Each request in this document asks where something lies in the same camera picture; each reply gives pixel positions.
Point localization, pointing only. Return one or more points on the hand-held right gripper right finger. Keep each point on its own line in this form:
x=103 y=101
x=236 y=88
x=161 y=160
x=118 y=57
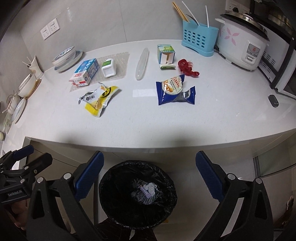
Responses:
x=208 y=176

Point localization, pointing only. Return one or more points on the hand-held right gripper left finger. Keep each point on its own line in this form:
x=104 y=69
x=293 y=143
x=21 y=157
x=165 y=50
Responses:
x=89 y=176

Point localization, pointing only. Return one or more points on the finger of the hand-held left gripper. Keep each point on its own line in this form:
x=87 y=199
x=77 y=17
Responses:
x=37 y=163
x=23 y=151

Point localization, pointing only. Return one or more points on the black-bagged trash bin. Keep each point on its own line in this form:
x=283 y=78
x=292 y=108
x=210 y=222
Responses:
x=115 y=185

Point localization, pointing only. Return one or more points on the yellow snack wrapper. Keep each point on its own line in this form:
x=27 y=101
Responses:
x=103 y=102

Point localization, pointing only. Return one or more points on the blue snack wrapper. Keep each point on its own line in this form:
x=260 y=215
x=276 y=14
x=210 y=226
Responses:
x=166 y=95

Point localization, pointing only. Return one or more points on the blue and white carton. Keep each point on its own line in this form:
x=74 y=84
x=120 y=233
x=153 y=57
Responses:
x=89 y=68

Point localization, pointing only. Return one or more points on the white pill bottle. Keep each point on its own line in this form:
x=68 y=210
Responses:
x=108 y=68

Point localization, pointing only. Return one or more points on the translucent toothbrush case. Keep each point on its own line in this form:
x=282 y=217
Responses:
x=141 y=67

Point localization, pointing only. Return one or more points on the green and white medicine box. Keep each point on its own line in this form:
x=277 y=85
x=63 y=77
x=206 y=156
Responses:
x=165 y=49

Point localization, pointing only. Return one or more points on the person's left hand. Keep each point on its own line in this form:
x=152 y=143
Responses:
x=20 y=213

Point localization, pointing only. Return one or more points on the small white bowl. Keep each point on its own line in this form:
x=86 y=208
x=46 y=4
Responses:
x=13 y=104

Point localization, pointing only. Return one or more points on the crumpled white paper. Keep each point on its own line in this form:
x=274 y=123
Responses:
x=150 y=187

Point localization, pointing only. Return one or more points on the purple wrapper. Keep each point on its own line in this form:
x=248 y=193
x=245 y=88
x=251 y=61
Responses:
x=145 y=194

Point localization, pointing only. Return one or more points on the round wooden plate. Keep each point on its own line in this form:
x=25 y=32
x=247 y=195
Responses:
x=37 y=89

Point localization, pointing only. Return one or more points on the white cup with sticks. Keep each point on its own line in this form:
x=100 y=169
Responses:
x=34 y=67

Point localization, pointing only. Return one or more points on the person's foot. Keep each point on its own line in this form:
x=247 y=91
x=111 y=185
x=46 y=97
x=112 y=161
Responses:
x=290 y=202

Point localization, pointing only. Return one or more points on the small dark grey device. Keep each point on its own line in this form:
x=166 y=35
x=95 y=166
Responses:
x=273 y=101

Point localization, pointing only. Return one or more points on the blue patterned bowl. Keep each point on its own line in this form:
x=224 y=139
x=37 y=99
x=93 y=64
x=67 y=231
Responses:
x=62 y=55

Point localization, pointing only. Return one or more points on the red mesh net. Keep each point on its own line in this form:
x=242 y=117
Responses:
x=185 y=66

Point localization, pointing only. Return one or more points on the clear bubble wrap sheet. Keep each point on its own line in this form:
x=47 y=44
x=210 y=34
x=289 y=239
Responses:
x=122 y=62

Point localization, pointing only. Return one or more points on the black and white microwave oven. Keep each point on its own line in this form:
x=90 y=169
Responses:
x=284 y=69

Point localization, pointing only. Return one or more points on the white flowered rice cooker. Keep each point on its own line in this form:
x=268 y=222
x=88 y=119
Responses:
x=235 y=46

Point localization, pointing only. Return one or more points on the light blue utensil holder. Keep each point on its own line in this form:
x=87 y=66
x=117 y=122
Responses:
x=198 y=39

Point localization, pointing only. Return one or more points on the metal spoon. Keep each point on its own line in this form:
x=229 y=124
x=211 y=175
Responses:
x=191 y=18

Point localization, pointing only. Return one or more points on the wooden chopstick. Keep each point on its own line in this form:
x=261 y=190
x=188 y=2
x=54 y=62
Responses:
x=179 y=11

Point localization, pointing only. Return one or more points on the black power plug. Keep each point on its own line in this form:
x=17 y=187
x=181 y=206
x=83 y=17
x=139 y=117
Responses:
x=235 y=9

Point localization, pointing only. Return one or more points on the white wall power socket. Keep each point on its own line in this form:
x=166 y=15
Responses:
x=242 y=6

